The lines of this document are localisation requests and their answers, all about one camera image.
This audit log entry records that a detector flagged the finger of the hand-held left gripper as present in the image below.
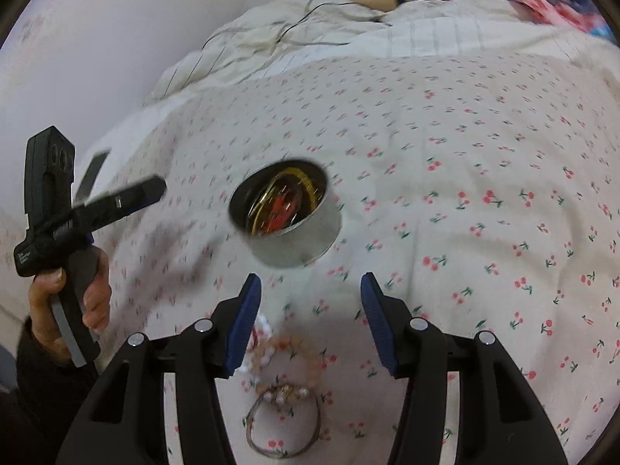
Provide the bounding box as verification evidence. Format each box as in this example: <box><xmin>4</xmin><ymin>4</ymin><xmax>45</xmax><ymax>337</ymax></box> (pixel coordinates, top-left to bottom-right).
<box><xmin>72</xmin><ymin>177</ymin><xmax>168</xmax><ymax>234</ymax></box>

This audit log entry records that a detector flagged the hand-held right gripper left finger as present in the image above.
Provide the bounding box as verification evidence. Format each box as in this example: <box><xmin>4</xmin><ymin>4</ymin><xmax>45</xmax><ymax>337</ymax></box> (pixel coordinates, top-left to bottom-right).
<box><xmin>55</xmin><ymin>272</ymin><xmax>263</xmax><ymax>465</ymax></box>

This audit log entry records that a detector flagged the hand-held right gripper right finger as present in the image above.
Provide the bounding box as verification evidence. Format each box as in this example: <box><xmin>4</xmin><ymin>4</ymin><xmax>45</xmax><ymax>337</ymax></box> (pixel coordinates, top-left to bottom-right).
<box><xmin>360</xmin><ymin>272</ymin><xmax>568</xmax><ymax>465</ymax></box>

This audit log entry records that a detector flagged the peach bead bracelet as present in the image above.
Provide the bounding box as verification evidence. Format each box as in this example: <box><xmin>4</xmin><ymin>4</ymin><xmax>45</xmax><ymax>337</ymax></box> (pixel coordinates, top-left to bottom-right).
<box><xmin>252</xmin><ymin>333</ymin><xmax>336</xmax><ymax>391</ymax></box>

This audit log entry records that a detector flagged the white pearl bracelet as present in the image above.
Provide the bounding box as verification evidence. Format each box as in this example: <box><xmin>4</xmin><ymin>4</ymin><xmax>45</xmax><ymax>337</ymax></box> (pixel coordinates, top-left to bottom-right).
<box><xmin>249</xmin><ymin>315</ymin><xmax>313</xmax><ymax>406</ymax></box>

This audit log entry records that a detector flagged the round metal tin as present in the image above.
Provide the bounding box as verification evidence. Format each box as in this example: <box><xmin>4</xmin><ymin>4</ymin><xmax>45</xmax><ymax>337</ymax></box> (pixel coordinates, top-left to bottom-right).
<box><xmin>227</xmin><ymin>157</ymin><xmax>343</xmax><ymax>270</ymax></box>

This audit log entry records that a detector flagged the amber bead bracelet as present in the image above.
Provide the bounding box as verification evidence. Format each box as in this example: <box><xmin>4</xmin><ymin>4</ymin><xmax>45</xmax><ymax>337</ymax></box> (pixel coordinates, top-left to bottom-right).
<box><xmin>248</xmin><ymin>167</ymin><xmax>323</xmax><ymax>234</ymax></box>

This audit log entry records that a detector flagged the colourful woven bracelet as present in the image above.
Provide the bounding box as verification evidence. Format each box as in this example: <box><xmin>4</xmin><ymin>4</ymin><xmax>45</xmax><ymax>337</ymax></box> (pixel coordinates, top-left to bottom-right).
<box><xmin>262</xmin><ymin>193</ymin><xmax>302</xmax><ymax>229</ymax></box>

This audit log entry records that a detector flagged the thin silver bangle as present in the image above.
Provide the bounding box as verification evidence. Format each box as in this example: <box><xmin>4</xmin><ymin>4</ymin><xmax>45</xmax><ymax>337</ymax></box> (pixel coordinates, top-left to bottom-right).
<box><xmin>245</xmin><ymin>386</ymin><xmax>323</xmax><ymax>459</ymax></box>

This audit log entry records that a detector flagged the person's left forearm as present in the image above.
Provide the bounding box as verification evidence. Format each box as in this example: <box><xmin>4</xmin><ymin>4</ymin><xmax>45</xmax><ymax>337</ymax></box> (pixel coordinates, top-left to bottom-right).
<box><xmin>0</xmin><ymin>317</ymin><xmax>100</xmax><ymax>465</ymax></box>

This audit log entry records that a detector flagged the person's left hand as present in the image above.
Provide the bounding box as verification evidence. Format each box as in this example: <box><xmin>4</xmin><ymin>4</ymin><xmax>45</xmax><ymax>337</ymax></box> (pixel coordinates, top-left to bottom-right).
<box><xmin>28</xmin><ymin>246</ymin><xmax>113</xmax><ymax>365</ymax></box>

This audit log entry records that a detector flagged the smartphone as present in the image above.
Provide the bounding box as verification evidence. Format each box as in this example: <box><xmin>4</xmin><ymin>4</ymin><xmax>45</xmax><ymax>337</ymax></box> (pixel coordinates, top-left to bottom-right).
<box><xmin>74</xmin><ymin>151</ymin><xmax>112</xmax><ymax>205</ymax></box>

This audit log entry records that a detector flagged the cherry print bedsheet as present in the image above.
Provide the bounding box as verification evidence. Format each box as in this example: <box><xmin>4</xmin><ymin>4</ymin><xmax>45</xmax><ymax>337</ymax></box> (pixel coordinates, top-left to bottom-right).
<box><xmin>82</xmin><ymin>53</ymin><xmax>620</xmax><ymax>465</ymax></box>

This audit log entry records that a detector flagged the striped white duvet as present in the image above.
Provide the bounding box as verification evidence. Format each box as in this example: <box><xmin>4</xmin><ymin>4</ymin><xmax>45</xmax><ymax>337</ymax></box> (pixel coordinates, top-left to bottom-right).
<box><xmin>144</xmin><ymin>0</ymin><xmax>620</xmax><ymax>105</ymax></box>

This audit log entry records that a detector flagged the tan striped pillow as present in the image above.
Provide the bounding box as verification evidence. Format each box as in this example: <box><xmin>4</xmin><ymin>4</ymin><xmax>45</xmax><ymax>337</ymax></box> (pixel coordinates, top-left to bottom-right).
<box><xmin>348</xmin><ymin>0</ymin><xmax>486</xmax><ymax>14</ymax></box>

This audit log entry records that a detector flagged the pink cloth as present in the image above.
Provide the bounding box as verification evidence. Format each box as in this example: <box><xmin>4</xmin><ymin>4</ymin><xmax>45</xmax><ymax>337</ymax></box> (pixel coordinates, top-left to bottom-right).
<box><xmin>500</xmin><ymin>0</ymin><xmax>612</xmax><ymax>36</ymax></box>

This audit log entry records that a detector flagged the thin black cable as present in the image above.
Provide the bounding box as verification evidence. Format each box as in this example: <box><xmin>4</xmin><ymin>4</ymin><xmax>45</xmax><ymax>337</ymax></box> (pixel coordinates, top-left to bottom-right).
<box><xmin>202</xmin><ymin>0</ymin><xmax>389</xmax><ymax>60</ymax></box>

